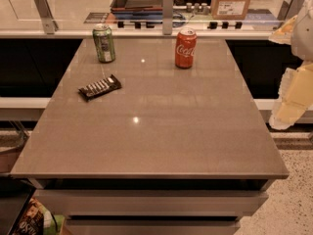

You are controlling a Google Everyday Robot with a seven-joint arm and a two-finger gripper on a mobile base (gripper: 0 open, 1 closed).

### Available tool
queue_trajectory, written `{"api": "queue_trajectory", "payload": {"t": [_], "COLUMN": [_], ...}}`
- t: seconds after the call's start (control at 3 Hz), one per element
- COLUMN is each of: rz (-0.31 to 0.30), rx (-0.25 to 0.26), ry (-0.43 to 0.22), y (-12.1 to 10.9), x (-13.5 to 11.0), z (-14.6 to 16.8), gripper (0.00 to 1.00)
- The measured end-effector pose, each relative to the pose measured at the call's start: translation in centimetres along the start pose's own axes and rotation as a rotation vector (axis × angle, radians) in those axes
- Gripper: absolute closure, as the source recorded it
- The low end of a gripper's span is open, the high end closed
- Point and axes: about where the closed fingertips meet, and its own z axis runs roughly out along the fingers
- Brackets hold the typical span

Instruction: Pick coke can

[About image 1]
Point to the grey metal post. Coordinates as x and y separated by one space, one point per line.
167 16
49 24

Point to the grey metal post centre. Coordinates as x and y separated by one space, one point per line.
167 16

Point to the grey metal post left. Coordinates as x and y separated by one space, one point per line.
49 24

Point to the cardboard box with label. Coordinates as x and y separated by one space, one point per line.
229 9

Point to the grey drawer cabinet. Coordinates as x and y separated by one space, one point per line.
152 212

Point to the green soda can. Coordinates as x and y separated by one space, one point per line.
102 35

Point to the black chocolate bar wrapper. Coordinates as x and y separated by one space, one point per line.
99 88

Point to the snack bag lower left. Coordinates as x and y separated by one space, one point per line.
38 220

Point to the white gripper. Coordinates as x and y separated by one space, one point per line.
303 36

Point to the red coke can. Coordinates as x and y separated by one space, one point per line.
185 48

